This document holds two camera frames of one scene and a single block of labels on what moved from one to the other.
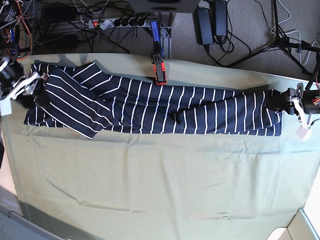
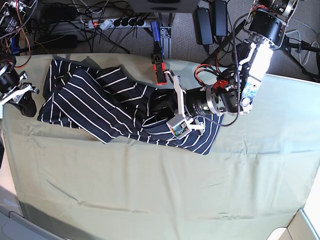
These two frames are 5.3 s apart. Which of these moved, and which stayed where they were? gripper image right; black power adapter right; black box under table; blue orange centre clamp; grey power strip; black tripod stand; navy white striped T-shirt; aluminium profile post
Moved: gripper image right; navy white striped T-shirt; black tripod stand
Stayed: black power adapter right; black box under table; blue orange centre clamp; grey power strip; aluminium profile post
